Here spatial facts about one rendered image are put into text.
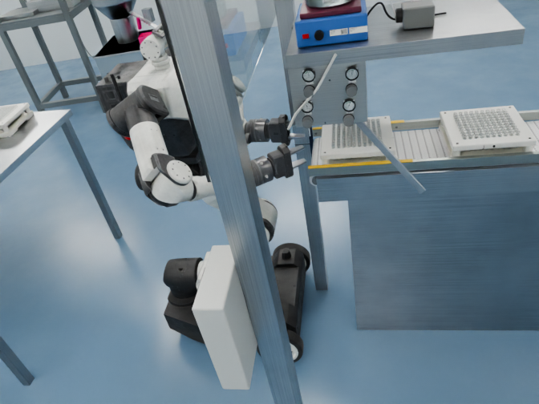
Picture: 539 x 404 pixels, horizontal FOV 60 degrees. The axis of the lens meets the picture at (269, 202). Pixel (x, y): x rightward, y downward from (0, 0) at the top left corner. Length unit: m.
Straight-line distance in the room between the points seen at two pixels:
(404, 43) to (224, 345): 0.90
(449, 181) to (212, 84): 1.09
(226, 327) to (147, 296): 1.78
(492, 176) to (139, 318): 1.78
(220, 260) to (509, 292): 1.43
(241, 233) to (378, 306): 1.32
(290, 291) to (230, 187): 1.40
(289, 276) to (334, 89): 1.08
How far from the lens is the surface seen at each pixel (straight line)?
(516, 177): 1.68
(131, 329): 2.51
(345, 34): 1.38
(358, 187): 1.61
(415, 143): 1.74
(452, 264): 1.95
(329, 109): 1.42
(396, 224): 1.78
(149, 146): 1.35
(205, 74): 0.70
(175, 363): 2.29
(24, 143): 2.51
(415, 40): 1.36
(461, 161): 1.60
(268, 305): 0.99
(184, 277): 2.16
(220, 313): 0.85
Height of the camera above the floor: 1.77
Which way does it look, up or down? 36 degrees down
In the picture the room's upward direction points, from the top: 11 degrees counter-clockwise
